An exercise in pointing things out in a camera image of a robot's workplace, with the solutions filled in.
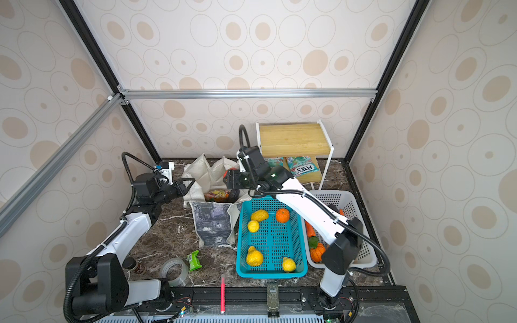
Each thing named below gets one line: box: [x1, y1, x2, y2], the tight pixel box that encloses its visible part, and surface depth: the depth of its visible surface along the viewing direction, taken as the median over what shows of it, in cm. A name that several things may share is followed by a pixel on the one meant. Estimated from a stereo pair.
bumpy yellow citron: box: [250, 209, 269, 223], surface depth 94 cm
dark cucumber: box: [229, 188, 240, 204], surface depth 96 cm
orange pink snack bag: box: [204, 189, 231, 203], surface depth 93 cm
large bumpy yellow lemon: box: [246, 245, 264, 267], surface depth 80 cm
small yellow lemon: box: [247, 220, 260, 233], surface depth 91 cm
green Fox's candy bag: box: [286, 156, 320, 177], surface depth 96 cm
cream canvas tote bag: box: [182, 154, 253, 248], surface depth 81 cm
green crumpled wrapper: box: [187, 249, 203, 272], surface depth 83 cm
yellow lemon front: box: [282, 257, 297, 274], surface depth 80 cm
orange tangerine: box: [276, 208, 291, 224], surface depth 94 cm
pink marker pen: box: [220, 274, 226, 315], surface depth 76 cm
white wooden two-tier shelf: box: [255, 119, 335, 191], surface depth 85 cm
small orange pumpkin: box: [310, 242, 327, 262], surface depth 81 cm
